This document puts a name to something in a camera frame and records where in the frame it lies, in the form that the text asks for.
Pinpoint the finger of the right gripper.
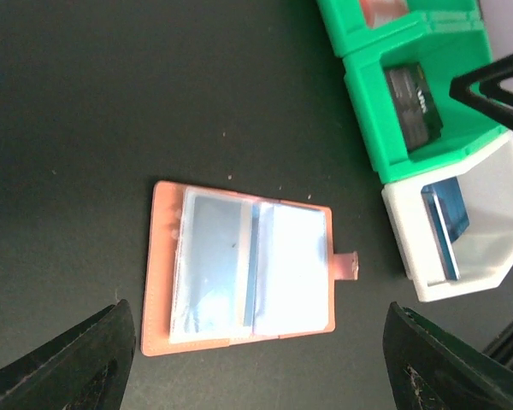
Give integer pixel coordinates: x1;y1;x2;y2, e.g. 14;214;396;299
449;53;513;131

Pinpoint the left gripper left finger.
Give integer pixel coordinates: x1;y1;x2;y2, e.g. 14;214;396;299
0;299;136;409

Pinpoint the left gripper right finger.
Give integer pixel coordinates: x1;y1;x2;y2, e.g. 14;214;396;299
382;302;513;409

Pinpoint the green and white card bin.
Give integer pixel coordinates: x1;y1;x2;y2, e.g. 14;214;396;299
318;1;513;302

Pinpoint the blue card stack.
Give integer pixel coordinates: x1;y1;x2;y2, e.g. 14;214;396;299
421;177;469;281

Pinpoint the blue credit card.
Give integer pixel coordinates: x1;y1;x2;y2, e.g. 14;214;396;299
170;189;254;343

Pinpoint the black card stack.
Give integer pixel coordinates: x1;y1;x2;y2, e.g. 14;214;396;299
385;63;444;153

